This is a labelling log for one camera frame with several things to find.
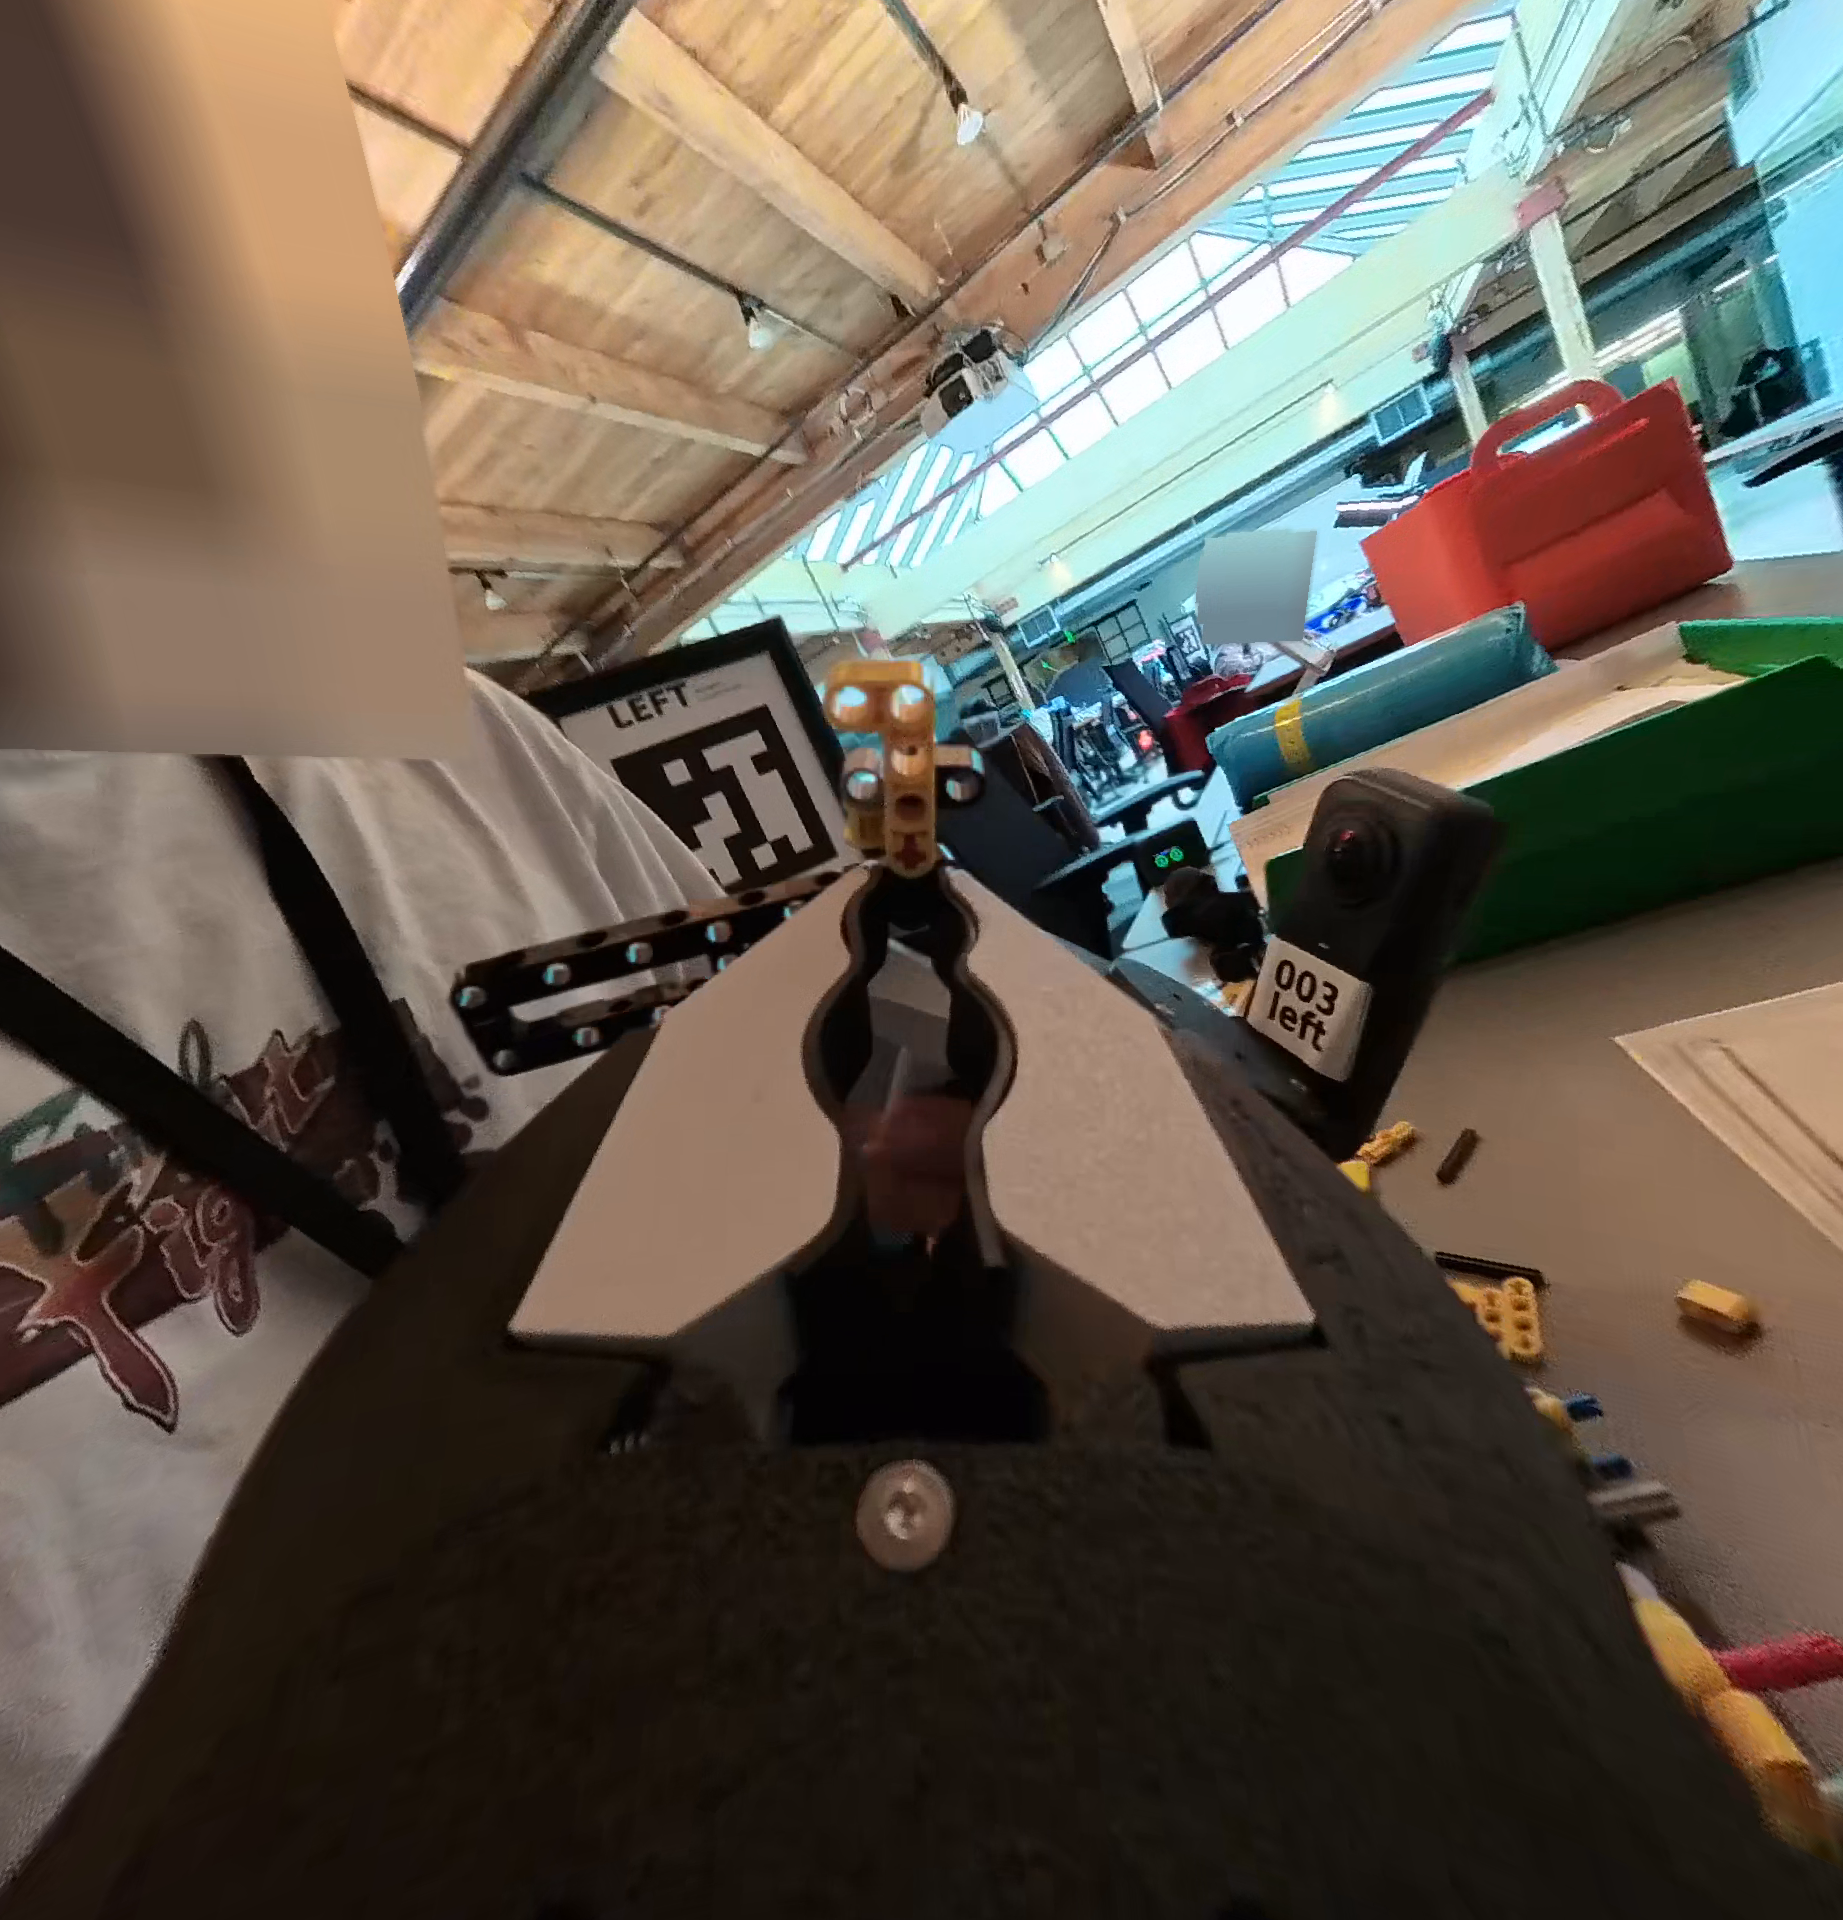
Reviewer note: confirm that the paper sheets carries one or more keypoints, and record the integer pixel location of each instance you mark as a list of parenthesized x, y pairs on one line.
[(1538, 735)]

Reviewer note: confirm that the person's left hand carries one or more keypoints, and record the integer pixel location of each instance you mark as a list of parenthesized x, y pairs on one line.
[(913, 1177)]

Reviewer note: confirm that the lego car model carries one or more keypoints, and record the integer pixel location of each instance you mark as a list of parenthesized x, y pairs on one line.
[(1748, 1725)]

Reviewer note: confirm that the black lego axle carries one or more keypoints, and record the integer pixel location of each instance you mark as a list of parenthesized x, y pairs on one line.
[(1488, 1267), (1457, 1157)]

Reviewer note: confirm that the black handheld camera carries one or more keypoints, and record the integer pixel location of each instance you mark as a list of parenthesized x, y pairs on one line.
[(1214, 916)]

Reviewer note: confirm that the loose yellow lego beams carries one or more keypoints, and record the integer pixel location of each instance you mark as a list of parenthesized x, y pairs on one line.
[(1507, 1312)]

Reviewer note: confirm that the green plastic bin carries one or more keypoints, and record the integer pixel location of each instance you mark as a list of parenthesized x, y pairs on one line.
[(1643, 841)]

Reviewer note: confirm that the black lego frame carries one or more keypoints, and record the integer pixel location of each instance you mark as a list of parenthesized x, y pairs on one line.
[(606, 975)]

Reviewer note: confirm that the teal roll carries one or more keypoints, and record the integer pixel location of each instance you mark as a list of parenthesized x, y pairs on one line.
[(1373, 705)]

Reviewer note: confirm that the square code card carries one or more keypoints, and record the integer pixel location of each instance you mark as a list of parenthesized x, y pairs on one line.
[(728, 750)]

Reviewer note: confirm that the yellow lego angled beam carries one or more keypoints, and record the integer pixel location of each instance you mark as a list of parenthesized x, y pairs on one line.
[(899, 750)]

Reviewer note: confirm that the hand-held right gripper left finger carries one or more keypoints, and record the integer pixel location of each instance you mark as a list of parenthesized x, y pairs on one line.
[(698, 1185)]

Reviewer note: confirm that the device with green lights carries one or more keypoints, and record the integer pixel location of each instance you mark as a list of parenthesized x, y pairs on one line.
[(1172, 855)]

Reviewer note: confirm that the black office chair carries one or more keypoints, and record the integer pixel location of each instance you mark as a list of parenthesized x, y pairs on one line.
[(1073, 855)]

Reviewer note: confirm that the ceiling mounted camera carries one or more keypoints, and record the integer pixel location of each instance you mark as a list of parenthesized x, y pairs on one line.
[(970, 377)]

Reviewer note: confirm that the orange bag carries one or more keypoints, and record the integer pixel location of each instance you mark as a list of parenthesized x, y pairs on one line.
[(1553, 526)]

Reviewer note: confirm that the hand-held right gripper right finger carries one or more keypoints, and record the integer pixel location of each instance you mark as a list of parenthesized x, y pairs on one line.
[(1133, 1185)]

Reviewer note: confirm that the lego instruction booklet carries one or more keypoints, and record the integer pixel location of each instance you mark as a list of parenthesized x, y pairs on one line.
[(1793, 1095)]

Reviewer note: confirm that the ceiling spotlight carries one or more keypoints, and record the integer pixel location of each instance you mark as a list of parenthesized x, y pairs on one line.
[(966, 124), (758, 327)]

